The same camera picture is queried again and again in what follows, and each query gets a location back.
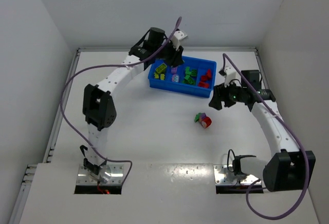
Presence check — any red lego brick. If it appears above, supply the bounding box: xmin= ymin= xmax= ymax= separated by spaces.
xmin=198 ymin=69 xmax=212 ymax=88

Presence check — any purple round printed lego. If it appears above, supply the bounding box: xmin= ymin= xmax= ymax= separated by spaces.
xmin=171 ymin=74 xmax=179 ymax=83

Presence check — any lime green lego brick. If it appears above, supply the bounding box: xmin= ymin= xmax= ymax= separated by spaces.
xmin=154 ymin=63 xmax=167 ymax=81

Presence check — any flower and butterfly lego assembly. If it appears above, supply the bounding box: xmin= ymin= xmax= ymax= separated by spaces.
xmin=194 ymin=113 xmax=212 ymax=129

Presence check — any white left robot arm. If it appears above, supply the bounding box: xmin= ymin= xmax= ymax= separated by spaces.
xmin=80 ymin=27 xmax=187 ymax=181

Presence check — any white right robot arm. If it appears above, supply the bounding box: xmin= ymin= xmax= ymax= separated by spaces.
xmin=209 ymin=67 xmax=316 ymax=192

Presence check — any blue compartment tray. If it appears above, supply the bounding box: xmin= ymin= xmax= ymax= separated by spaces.
xmin=148 ymin=57 xmax=216 ymax=98

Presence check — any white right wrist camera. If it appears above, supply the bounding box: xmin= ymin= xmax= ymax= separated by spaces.
xmin=219 ymin=66 xmax=236 ymax=87

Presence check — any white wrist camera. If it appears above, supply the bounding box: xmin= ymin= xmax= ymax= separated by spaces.
xmin=171 ymin=29 xmax=188 ymax=51
xmin=219 ymin=66 xmax=236 ymax=87

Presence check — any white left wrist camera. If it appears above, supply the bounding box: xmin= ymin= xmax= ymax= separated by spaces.
xmin=171 ymin=29 xmax=188 ymax=51

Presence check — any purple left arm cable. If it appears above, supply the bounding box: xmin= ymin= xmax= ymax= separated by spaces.
xmin=59 ymin=16 xmax=182 ymax=183

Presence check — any black cable at right base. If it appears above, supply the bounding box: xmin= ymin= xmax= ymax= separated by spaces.
xmin=227 ymin=150 xmax=239 ymax=177

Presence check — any black cable at base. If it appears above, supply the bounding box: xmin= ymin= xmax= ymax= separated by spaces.
xmin=227 ymin=150 xmax=239 ymax=177
xmin=79 ymin=144 xmax=89 ymax=161

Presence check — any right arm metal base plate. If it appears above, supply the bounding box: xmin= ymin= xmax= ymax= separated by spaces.
xmin=213 ymin=164 xmax=258 ymax=186

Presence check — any black cable at left base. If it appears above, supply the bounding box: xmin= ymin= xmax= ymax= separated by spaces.
xmin=79 ymin=144 xmax=89 ymax=161

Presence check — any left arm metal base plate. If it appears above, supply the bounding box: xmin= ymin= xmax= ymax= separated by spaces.
xmin=76 ymin=164 xmax=123 ymax=186

